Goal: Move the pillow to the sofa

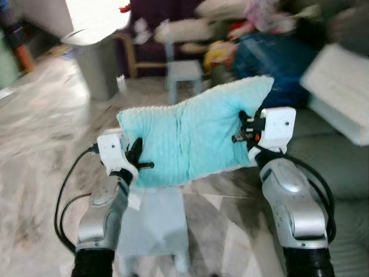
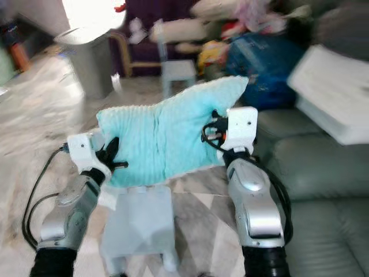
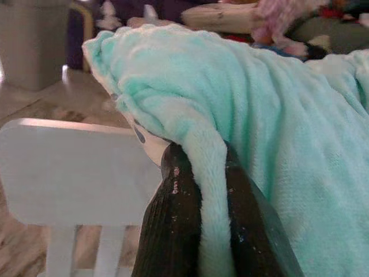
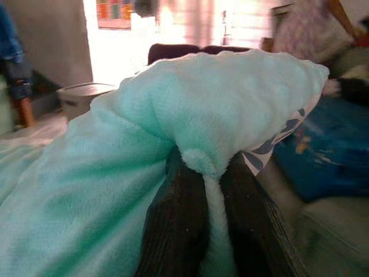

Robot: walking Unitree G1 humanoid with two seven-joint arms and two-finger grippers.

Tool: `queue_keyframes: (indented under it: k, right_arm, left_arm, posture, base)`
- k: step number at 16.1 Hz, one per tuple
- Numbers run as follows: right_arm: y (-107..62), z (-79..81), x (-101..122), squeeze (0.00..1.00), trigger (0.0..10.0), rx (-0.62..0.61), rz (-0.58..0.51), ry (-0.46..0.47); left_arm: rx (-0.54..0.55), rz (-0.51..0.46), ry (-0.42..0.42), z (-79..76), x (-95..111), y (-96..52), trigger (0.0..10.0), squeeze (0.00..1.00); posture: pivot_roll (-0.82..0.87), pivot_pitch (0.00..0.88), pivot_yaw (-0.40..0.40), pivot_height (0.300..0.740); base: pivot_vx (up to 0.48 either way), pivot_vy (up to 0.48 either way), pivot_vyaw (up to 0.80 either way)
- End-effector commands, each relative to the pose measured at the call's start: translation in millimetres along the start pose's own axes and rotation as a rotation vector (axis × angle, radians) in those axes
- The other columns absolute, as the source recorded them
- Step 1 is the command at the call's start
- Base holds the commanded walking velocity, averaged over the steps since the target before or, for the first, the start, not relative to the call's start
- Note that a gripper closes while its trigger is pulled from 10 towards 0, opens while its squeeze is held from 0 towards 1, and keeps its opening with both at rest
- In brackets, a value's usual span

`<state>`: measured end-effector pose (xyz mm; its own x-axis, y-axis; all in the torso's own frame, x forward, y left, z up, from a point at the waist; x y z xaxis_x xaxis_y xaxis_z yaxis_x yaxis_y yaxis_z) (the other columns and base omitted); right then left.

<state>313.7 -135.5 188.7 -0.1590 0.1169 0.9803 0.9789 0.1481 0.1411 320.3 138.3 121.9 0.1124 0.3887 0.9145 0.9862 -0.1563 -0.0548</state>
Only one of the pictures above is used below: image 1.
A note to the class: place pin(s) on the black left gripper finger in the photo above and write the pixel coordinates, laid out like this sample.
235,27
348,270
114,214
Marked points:
147,165

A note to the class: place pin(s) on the purple sofa with beige trim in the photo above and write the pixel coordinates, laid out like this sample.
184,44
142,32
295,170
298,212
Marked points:
147,52

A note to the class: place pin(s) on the white flat box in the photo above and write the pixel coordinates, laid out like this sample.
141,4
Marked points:
340,92

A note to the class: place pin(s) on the dark upright vacuum cleaner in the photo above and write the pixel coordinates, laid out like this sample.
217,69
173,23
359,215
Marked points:
17,40

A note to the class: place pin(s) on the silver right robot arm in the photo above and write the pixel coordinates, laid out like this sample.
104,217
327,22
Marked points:
297,208

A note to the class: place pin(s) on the yellow cloth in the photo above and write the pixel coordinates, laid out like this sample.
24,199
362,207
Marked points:
218,53

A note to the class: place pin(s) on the beige bed pillow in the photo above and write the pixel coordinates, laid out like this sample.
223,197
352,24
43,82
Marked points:
187,30

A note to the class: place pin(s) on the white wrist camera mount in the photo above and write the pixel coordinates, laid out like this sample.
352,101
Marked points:
110,151
278,127

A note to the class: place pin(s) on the small red item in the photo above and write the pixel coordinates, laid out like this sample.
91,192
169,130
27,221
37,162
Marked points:
124,7

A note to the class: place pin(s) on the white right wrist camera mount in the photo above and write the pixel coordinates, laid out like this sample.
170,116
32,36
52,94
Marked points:
278,127

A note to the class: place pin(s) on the light blue plastic child chair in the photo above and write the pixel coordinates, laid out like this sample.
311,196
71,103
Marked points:
184,72
153,222

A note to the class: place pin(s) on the teal dotted fleece pillow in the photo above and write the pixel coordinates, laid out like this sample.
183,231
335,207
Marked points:
190,138

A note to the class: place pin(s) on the pink and red clothes pile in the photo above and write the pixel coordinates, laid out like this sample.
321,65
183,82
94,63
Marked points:
265,17

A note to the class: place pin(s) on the grey plastic laundry bin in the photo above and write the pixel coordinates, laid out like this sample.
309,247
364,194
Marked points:
101,69

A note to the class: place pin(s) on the white crumpled cloth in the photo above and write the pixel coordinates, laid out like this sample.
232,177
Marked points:
142,29

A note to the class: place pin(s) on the green leather sofa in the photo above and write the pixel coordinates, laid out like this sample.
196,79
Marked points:
346,179

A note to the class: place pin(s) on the blue hard-shell suitcase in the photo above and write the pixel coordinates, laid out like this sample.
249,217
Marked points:
277,57

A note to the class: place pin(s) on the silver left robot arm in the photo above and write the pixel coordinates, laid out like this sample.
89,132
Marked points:
104,219

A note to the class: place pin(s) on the large white cushion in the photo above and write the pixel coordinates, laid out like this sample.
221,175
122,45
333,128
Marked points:
222,8

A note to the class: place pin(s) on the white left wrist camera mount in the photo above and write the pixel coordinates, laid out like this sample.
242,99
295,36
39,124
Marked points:
110,151

